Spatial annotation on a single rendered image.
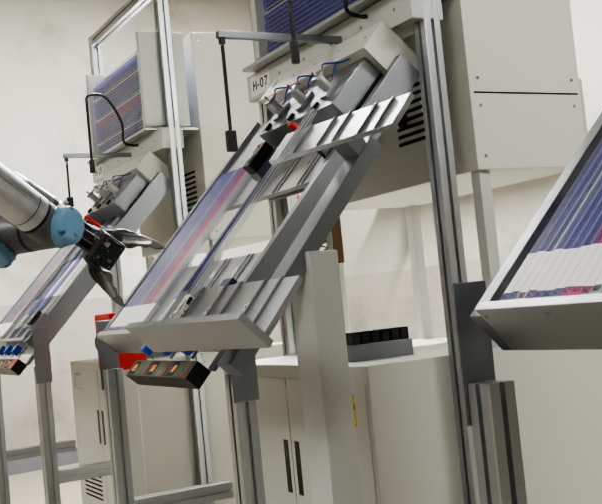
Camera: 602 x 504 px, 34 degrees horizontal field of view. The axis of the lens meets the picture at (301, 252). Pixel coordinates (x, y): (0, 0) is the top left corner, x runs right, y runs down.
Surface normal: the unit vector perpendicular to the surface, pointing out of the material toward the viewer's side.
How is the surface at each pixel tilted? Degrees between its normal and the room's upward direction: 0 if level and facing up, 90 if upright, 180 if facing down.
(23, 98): 90
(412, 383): 90
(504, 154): 90
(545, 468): 90
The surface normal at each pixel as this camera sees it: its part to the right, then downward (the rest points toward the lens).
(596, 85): -0.80, 0.05
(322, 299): 0.59, -0.10
